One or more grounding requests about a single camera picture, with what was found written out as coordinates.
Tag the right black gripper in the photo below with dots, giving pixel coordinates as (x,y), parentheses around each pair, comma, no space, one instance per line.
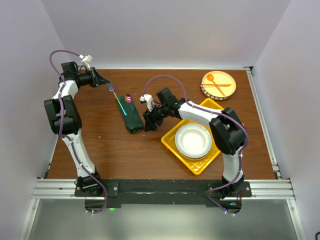
(149,121)

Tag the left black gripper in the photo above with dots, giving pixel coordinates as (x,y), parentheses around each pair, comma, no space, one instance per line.
(97,79)

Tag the iridescent metal fork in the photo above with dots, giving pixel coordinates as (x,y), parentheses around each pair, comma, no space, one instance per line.
(111,89)

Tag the dark green cloth napkin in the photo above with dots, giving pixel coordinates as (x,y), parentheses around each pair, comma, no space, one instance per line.
(132,121)

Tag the iridescent metal spoon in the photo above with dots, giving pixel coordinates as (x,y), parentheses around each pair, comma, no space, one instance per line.
(128,98)

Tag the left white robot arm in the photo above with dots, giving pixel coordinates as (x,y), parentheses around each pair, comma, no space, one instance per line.
(64,120)

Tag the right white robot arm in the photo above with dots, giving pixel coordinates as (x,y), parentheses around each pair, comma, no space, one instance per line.
(229,134)

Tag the white ceramic plate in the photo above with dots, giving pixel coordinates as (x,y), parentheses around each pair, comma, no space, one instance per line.
(193,141)

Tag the yellow plastic tray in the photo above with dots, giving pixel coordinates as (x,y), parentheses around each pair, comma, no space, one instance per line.
(196,166)

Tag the wicker plate holder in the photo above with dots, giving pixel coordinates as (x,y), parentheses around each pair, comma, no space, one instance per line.
(213,93)

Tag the orange plastic spoon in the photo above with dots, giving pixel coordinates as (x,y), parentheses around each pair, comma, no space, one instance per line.
(210,78)

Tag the orange plastic knife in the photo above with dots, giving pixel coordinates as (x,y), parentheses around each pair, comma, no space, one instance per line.
(220,85)

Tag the orange round plate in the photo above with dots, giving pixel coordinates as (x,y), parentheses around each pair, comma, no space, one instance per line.
(221,77)

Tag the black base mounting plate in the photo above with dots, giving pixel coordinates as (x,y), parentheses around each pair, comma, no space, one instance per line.
(114,193)

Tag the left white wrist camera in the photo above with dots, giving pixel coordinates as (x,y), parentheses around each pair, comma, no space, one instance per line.
(85,61)

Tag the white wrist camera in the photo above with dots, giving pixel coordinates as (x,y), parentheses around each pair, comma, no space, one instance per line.
(148,100)
(85,61)

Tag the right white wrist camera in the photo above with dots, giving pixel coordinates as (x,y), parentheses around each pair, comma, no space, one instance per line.
(148,100)

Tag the aluminium right frame rail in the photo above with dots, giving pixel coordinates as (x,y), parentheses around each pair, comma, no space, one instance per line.
(272,156)

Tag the aluminium frame rail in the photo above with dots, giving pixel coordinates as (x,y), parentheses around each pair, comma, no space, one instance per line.
(276,189)
(272,156)

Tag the aluminium front frame rail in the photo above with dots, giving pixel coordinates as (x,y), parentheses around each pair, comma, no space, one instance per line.
(276,189)

